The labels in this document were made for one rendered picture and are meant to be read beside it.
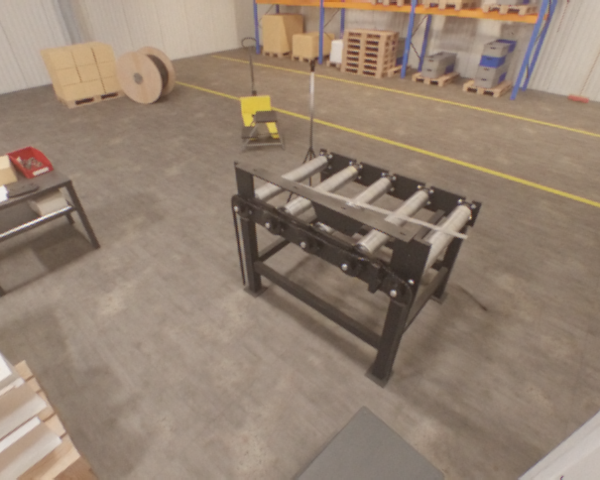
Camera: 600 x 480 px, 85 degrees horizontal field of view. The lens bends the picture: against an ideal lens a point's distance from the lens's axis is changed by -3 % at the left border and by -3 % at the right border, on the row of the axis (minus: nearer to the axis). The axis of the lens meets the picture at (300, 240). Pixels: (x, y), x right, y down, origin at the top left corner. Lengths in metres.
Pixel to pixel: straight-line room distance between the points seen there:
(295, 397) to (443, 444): 0.91
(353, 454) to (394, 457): 0.14
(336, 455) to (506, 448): 1.39
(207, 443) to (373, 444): 1.19
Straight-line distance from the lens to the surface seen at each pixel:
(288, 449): 2.25
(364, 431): 1.39
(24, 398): 2.40
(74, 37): 11.50
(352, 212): 1.73
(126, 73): 8.31
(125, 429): 2.51
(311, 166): 2.77
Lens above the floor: 2.12
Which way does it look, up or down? 38 degrees down
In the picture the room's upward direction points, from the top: straight up
